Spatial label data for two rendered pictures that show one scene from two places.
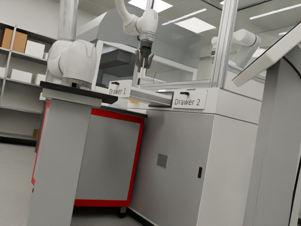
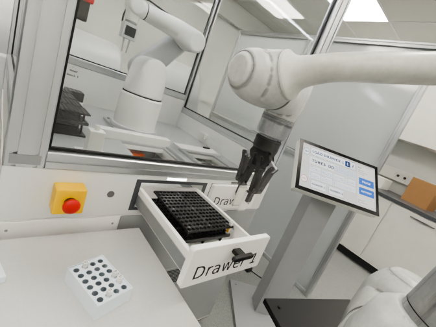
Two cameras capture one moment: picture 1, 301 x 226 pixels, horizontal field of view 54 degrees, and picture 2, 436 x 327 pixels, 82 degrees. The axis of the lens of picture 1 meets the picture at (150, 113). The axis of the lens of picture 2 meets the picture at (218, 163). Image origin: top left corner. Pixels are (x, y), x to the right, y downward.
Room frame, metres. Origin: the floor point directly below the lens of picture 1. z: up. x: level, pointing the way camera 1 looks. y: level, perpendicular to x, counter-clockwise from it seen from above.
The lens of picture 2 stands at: (2.14, 0.78, 1.25)
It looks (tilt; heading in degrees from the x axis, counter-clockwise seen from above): 14 degrees down; 258
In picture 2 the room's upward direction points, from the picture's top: 21 degrees clockwise
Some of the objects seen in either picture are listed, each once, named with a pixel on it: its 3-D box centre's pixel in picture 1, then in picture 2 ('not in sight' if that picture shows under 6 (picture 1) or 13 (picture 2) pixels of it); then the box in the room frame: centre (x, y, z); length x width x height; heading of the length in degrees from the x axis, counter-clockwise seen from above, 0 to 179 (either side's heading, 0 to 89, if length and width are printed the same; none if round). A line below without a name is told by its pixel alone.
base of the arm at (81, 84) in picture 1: (75, 86); not in sight; (1.55, 0.41, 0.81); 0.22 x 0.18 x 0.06; 10
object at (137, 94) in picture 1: (145, 97); (187, 216); (2.01, 0.05, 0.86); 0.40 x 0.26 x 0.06; 122
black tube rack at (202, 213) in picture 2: not in sight; (189, 216); (2.00, 0.06, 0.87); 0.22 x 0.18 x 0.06; 122
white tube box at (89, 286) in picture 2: (110, 105); (98, 284); (2.19, 0.30, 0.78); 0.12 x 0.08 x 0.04; 139
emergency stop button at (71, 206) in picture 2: not in sight; (71, 205); (2.32, 0.17, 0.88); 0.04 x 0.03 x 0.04; 32
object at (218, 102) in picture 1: (213, 111); (134, 147); (2.29, -0.48, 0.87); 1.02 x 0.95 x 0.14; 32
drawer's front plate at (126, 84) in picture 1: (118, 89); (228, 257); (1.90, 0.23, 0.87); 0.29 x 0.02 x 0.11; 32
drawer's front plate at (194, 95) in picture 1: (188, 99); (233, 196); (1.80, -0.21, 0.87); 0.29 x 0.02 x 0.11; 32
